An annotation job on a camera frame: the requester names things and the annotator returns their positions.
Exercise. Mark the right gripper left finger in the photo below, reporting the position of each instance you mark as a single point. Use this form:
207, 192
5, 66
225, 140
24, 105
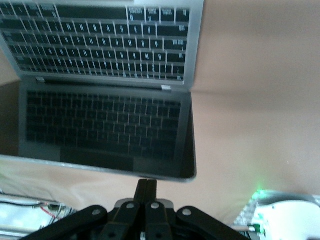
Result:
130, 217

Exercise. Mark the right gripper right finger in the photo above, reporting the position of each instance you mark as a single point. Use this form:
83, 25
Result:
160, 220

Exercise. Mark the grey laptop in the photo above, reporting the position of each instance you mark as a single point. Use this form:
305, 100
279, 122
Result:
100, 50

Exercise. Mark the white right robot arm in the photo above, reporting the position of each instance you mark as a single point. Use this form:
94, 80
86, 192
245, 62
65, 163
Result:
287, 220

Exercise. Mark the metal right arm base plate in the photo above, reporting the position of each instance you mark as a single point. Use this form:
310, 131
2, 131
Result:
243, 217

